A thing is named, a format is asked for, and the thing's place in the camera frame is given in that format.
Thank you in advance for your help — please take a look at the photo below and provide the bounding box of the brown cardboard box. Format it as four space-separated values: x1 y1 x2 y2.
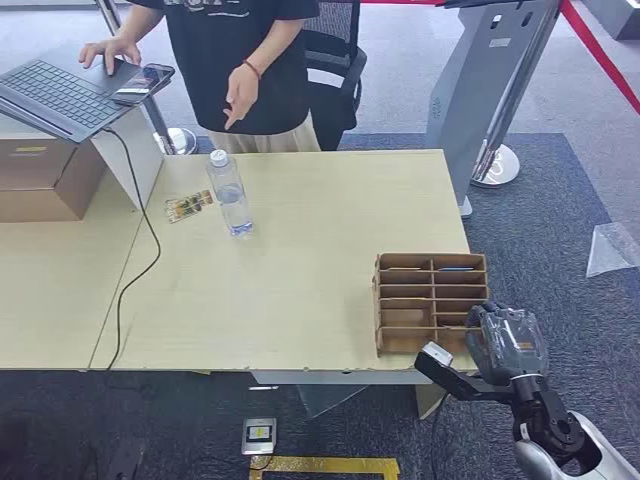
0 135 109 224

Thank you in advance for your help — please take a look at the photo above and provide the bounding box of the white folded board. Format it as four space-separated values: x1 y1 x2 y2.
91 105 165 213

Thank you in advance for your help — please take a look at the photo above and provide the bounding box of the clear plastic water bottle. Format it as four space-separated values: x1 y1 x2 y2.
205 148 254 239

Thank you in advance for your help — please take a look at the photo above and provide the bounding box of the colourful printed card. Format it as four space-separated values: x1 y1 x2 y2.
164 189 215 225

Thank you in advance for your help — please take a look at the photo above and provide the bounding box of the person's right hand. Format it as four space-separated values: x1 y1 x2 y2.
78 35 143 76

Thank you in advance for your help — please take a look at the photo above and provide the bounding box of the clear plastic sheet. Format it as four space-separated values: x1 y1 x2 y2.
585 221 640 280

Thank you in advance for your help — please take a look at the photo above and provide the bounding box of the silver floor socket box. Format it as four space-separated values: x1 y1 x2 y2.
241 416 278 458

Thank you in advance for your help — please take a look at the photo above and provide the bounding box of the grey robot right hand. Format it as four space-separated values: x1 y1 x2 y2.
464 302 550 388

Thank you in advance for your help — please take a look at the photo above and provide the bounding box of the beige desk leg panel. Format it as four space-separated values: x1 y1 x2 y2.
414 384 450 421

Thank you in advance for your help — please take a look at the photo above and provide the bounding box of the black power cable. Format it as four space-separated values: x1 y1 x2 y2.
102 127 162 374

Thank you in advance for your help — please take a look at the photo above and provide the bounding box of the yellow floor tape frame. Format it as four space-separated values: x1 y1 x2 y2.
248 455 402 480

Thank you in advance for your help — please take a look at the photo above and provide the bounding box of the black smartphone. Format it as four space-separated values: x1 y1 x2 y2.
110 62 177 108

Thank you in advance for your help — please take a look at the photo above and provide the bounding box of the cardboard slotted card organizer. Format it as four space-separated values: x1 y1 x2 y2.
371 251 491 358

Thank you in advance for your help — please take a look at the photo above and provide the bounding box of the grey laptop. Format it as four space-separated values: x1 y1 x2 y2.
0 58 146 144

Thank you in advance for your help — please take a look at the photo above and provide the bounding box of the person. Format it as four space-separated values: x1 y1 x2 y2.
78 0 322 155

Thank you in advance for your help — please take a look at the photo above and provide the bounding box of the grey metal kiosk stand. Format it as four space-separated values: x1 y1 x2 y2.
423 0 562 221

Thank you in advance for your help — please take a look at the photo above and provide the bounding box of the chrome stanchion post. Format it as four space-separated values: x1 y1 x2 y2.
469 0 564 189
94 0 199 158

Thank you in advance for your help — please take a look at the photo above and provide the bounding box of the grey desk frame beam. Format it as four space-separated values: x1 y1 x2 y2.
251 369 434 388

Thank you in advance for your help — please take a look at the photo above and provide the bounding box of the red barrier belt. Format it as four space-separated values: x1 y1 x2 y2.
359 0 640 117

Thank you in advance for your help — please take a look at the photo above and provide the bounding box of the grey platform block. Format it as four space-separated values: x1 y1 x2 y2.
582 0 640 42

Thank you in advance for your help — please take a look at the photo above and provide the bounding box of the black office chair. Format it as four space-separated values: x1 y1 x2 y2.
302 0 368 153

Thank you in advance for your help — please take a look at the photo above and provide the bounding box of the person's left hand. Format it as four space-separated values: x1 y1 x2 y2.
223 62 261 132

